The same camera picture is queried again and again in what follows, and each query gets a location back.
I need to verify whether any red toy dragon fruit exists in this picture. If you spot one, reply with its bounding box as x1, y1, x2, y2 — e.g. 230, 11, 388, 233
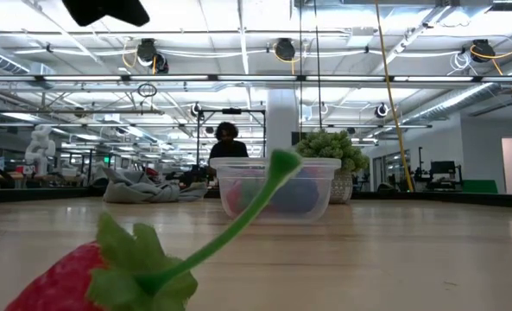
224, 176, 256, 217

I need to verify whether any blue toy grape bunch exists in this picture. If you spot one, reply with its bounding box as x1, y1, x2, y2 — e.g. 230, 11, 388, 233
276, 177, 321, 213

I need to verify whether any clear plastic tupperware container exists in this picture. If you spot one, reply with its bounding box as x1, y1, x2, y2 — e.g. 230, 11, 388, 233
209, 156, 342, 224

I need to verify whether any person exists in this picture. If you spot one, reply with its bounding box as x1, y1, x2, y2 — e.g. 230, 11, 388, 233
207, 121, 250, 160

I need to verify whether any grey crumpled cloth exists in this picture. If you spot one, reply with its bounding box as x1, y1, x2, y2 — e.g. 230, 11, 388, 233
103, 167, 209, 204

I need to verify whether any white building column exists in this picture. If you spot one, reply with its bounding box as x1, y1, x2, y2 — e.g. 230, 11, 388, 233
266, 88, 300, 152

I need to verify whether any green potted plant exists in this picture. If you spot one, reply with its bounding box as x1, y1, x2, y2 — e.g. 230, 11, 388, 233
295, 130, 371, 205

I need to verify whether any red strawberry with long stem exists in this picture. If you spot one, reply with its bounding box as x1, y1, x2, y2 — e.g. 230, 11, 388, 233
3, 149, 303, 311

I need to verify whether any black monitor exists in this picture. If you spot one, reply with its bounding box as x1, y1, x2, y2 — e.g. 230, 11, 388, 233
430, 160, 458, 176

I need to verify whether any green low partition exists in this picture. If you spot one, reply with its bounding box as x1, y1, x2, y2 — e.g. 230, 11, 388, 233
462, 179, 499, 194

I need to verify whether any black metal frame rig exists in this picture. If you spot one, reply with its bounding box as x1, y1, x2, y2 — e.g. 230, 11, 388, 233
196, 107, 268, 157

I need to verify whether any thin black hanging cable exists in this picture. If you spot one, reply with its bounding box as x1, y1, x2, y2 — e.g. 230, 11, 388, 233
297, 0, 304, 150
313, 0, 324, 130

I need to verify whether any black aluminium table frame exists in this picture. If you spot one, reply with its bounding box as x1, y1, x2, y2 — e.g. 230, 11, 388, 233
0, 185, 512, 210

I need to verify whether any yellow cable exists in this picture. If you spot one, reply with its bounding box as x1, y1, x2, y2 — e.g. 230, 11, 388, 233
374, 0, 415, 194

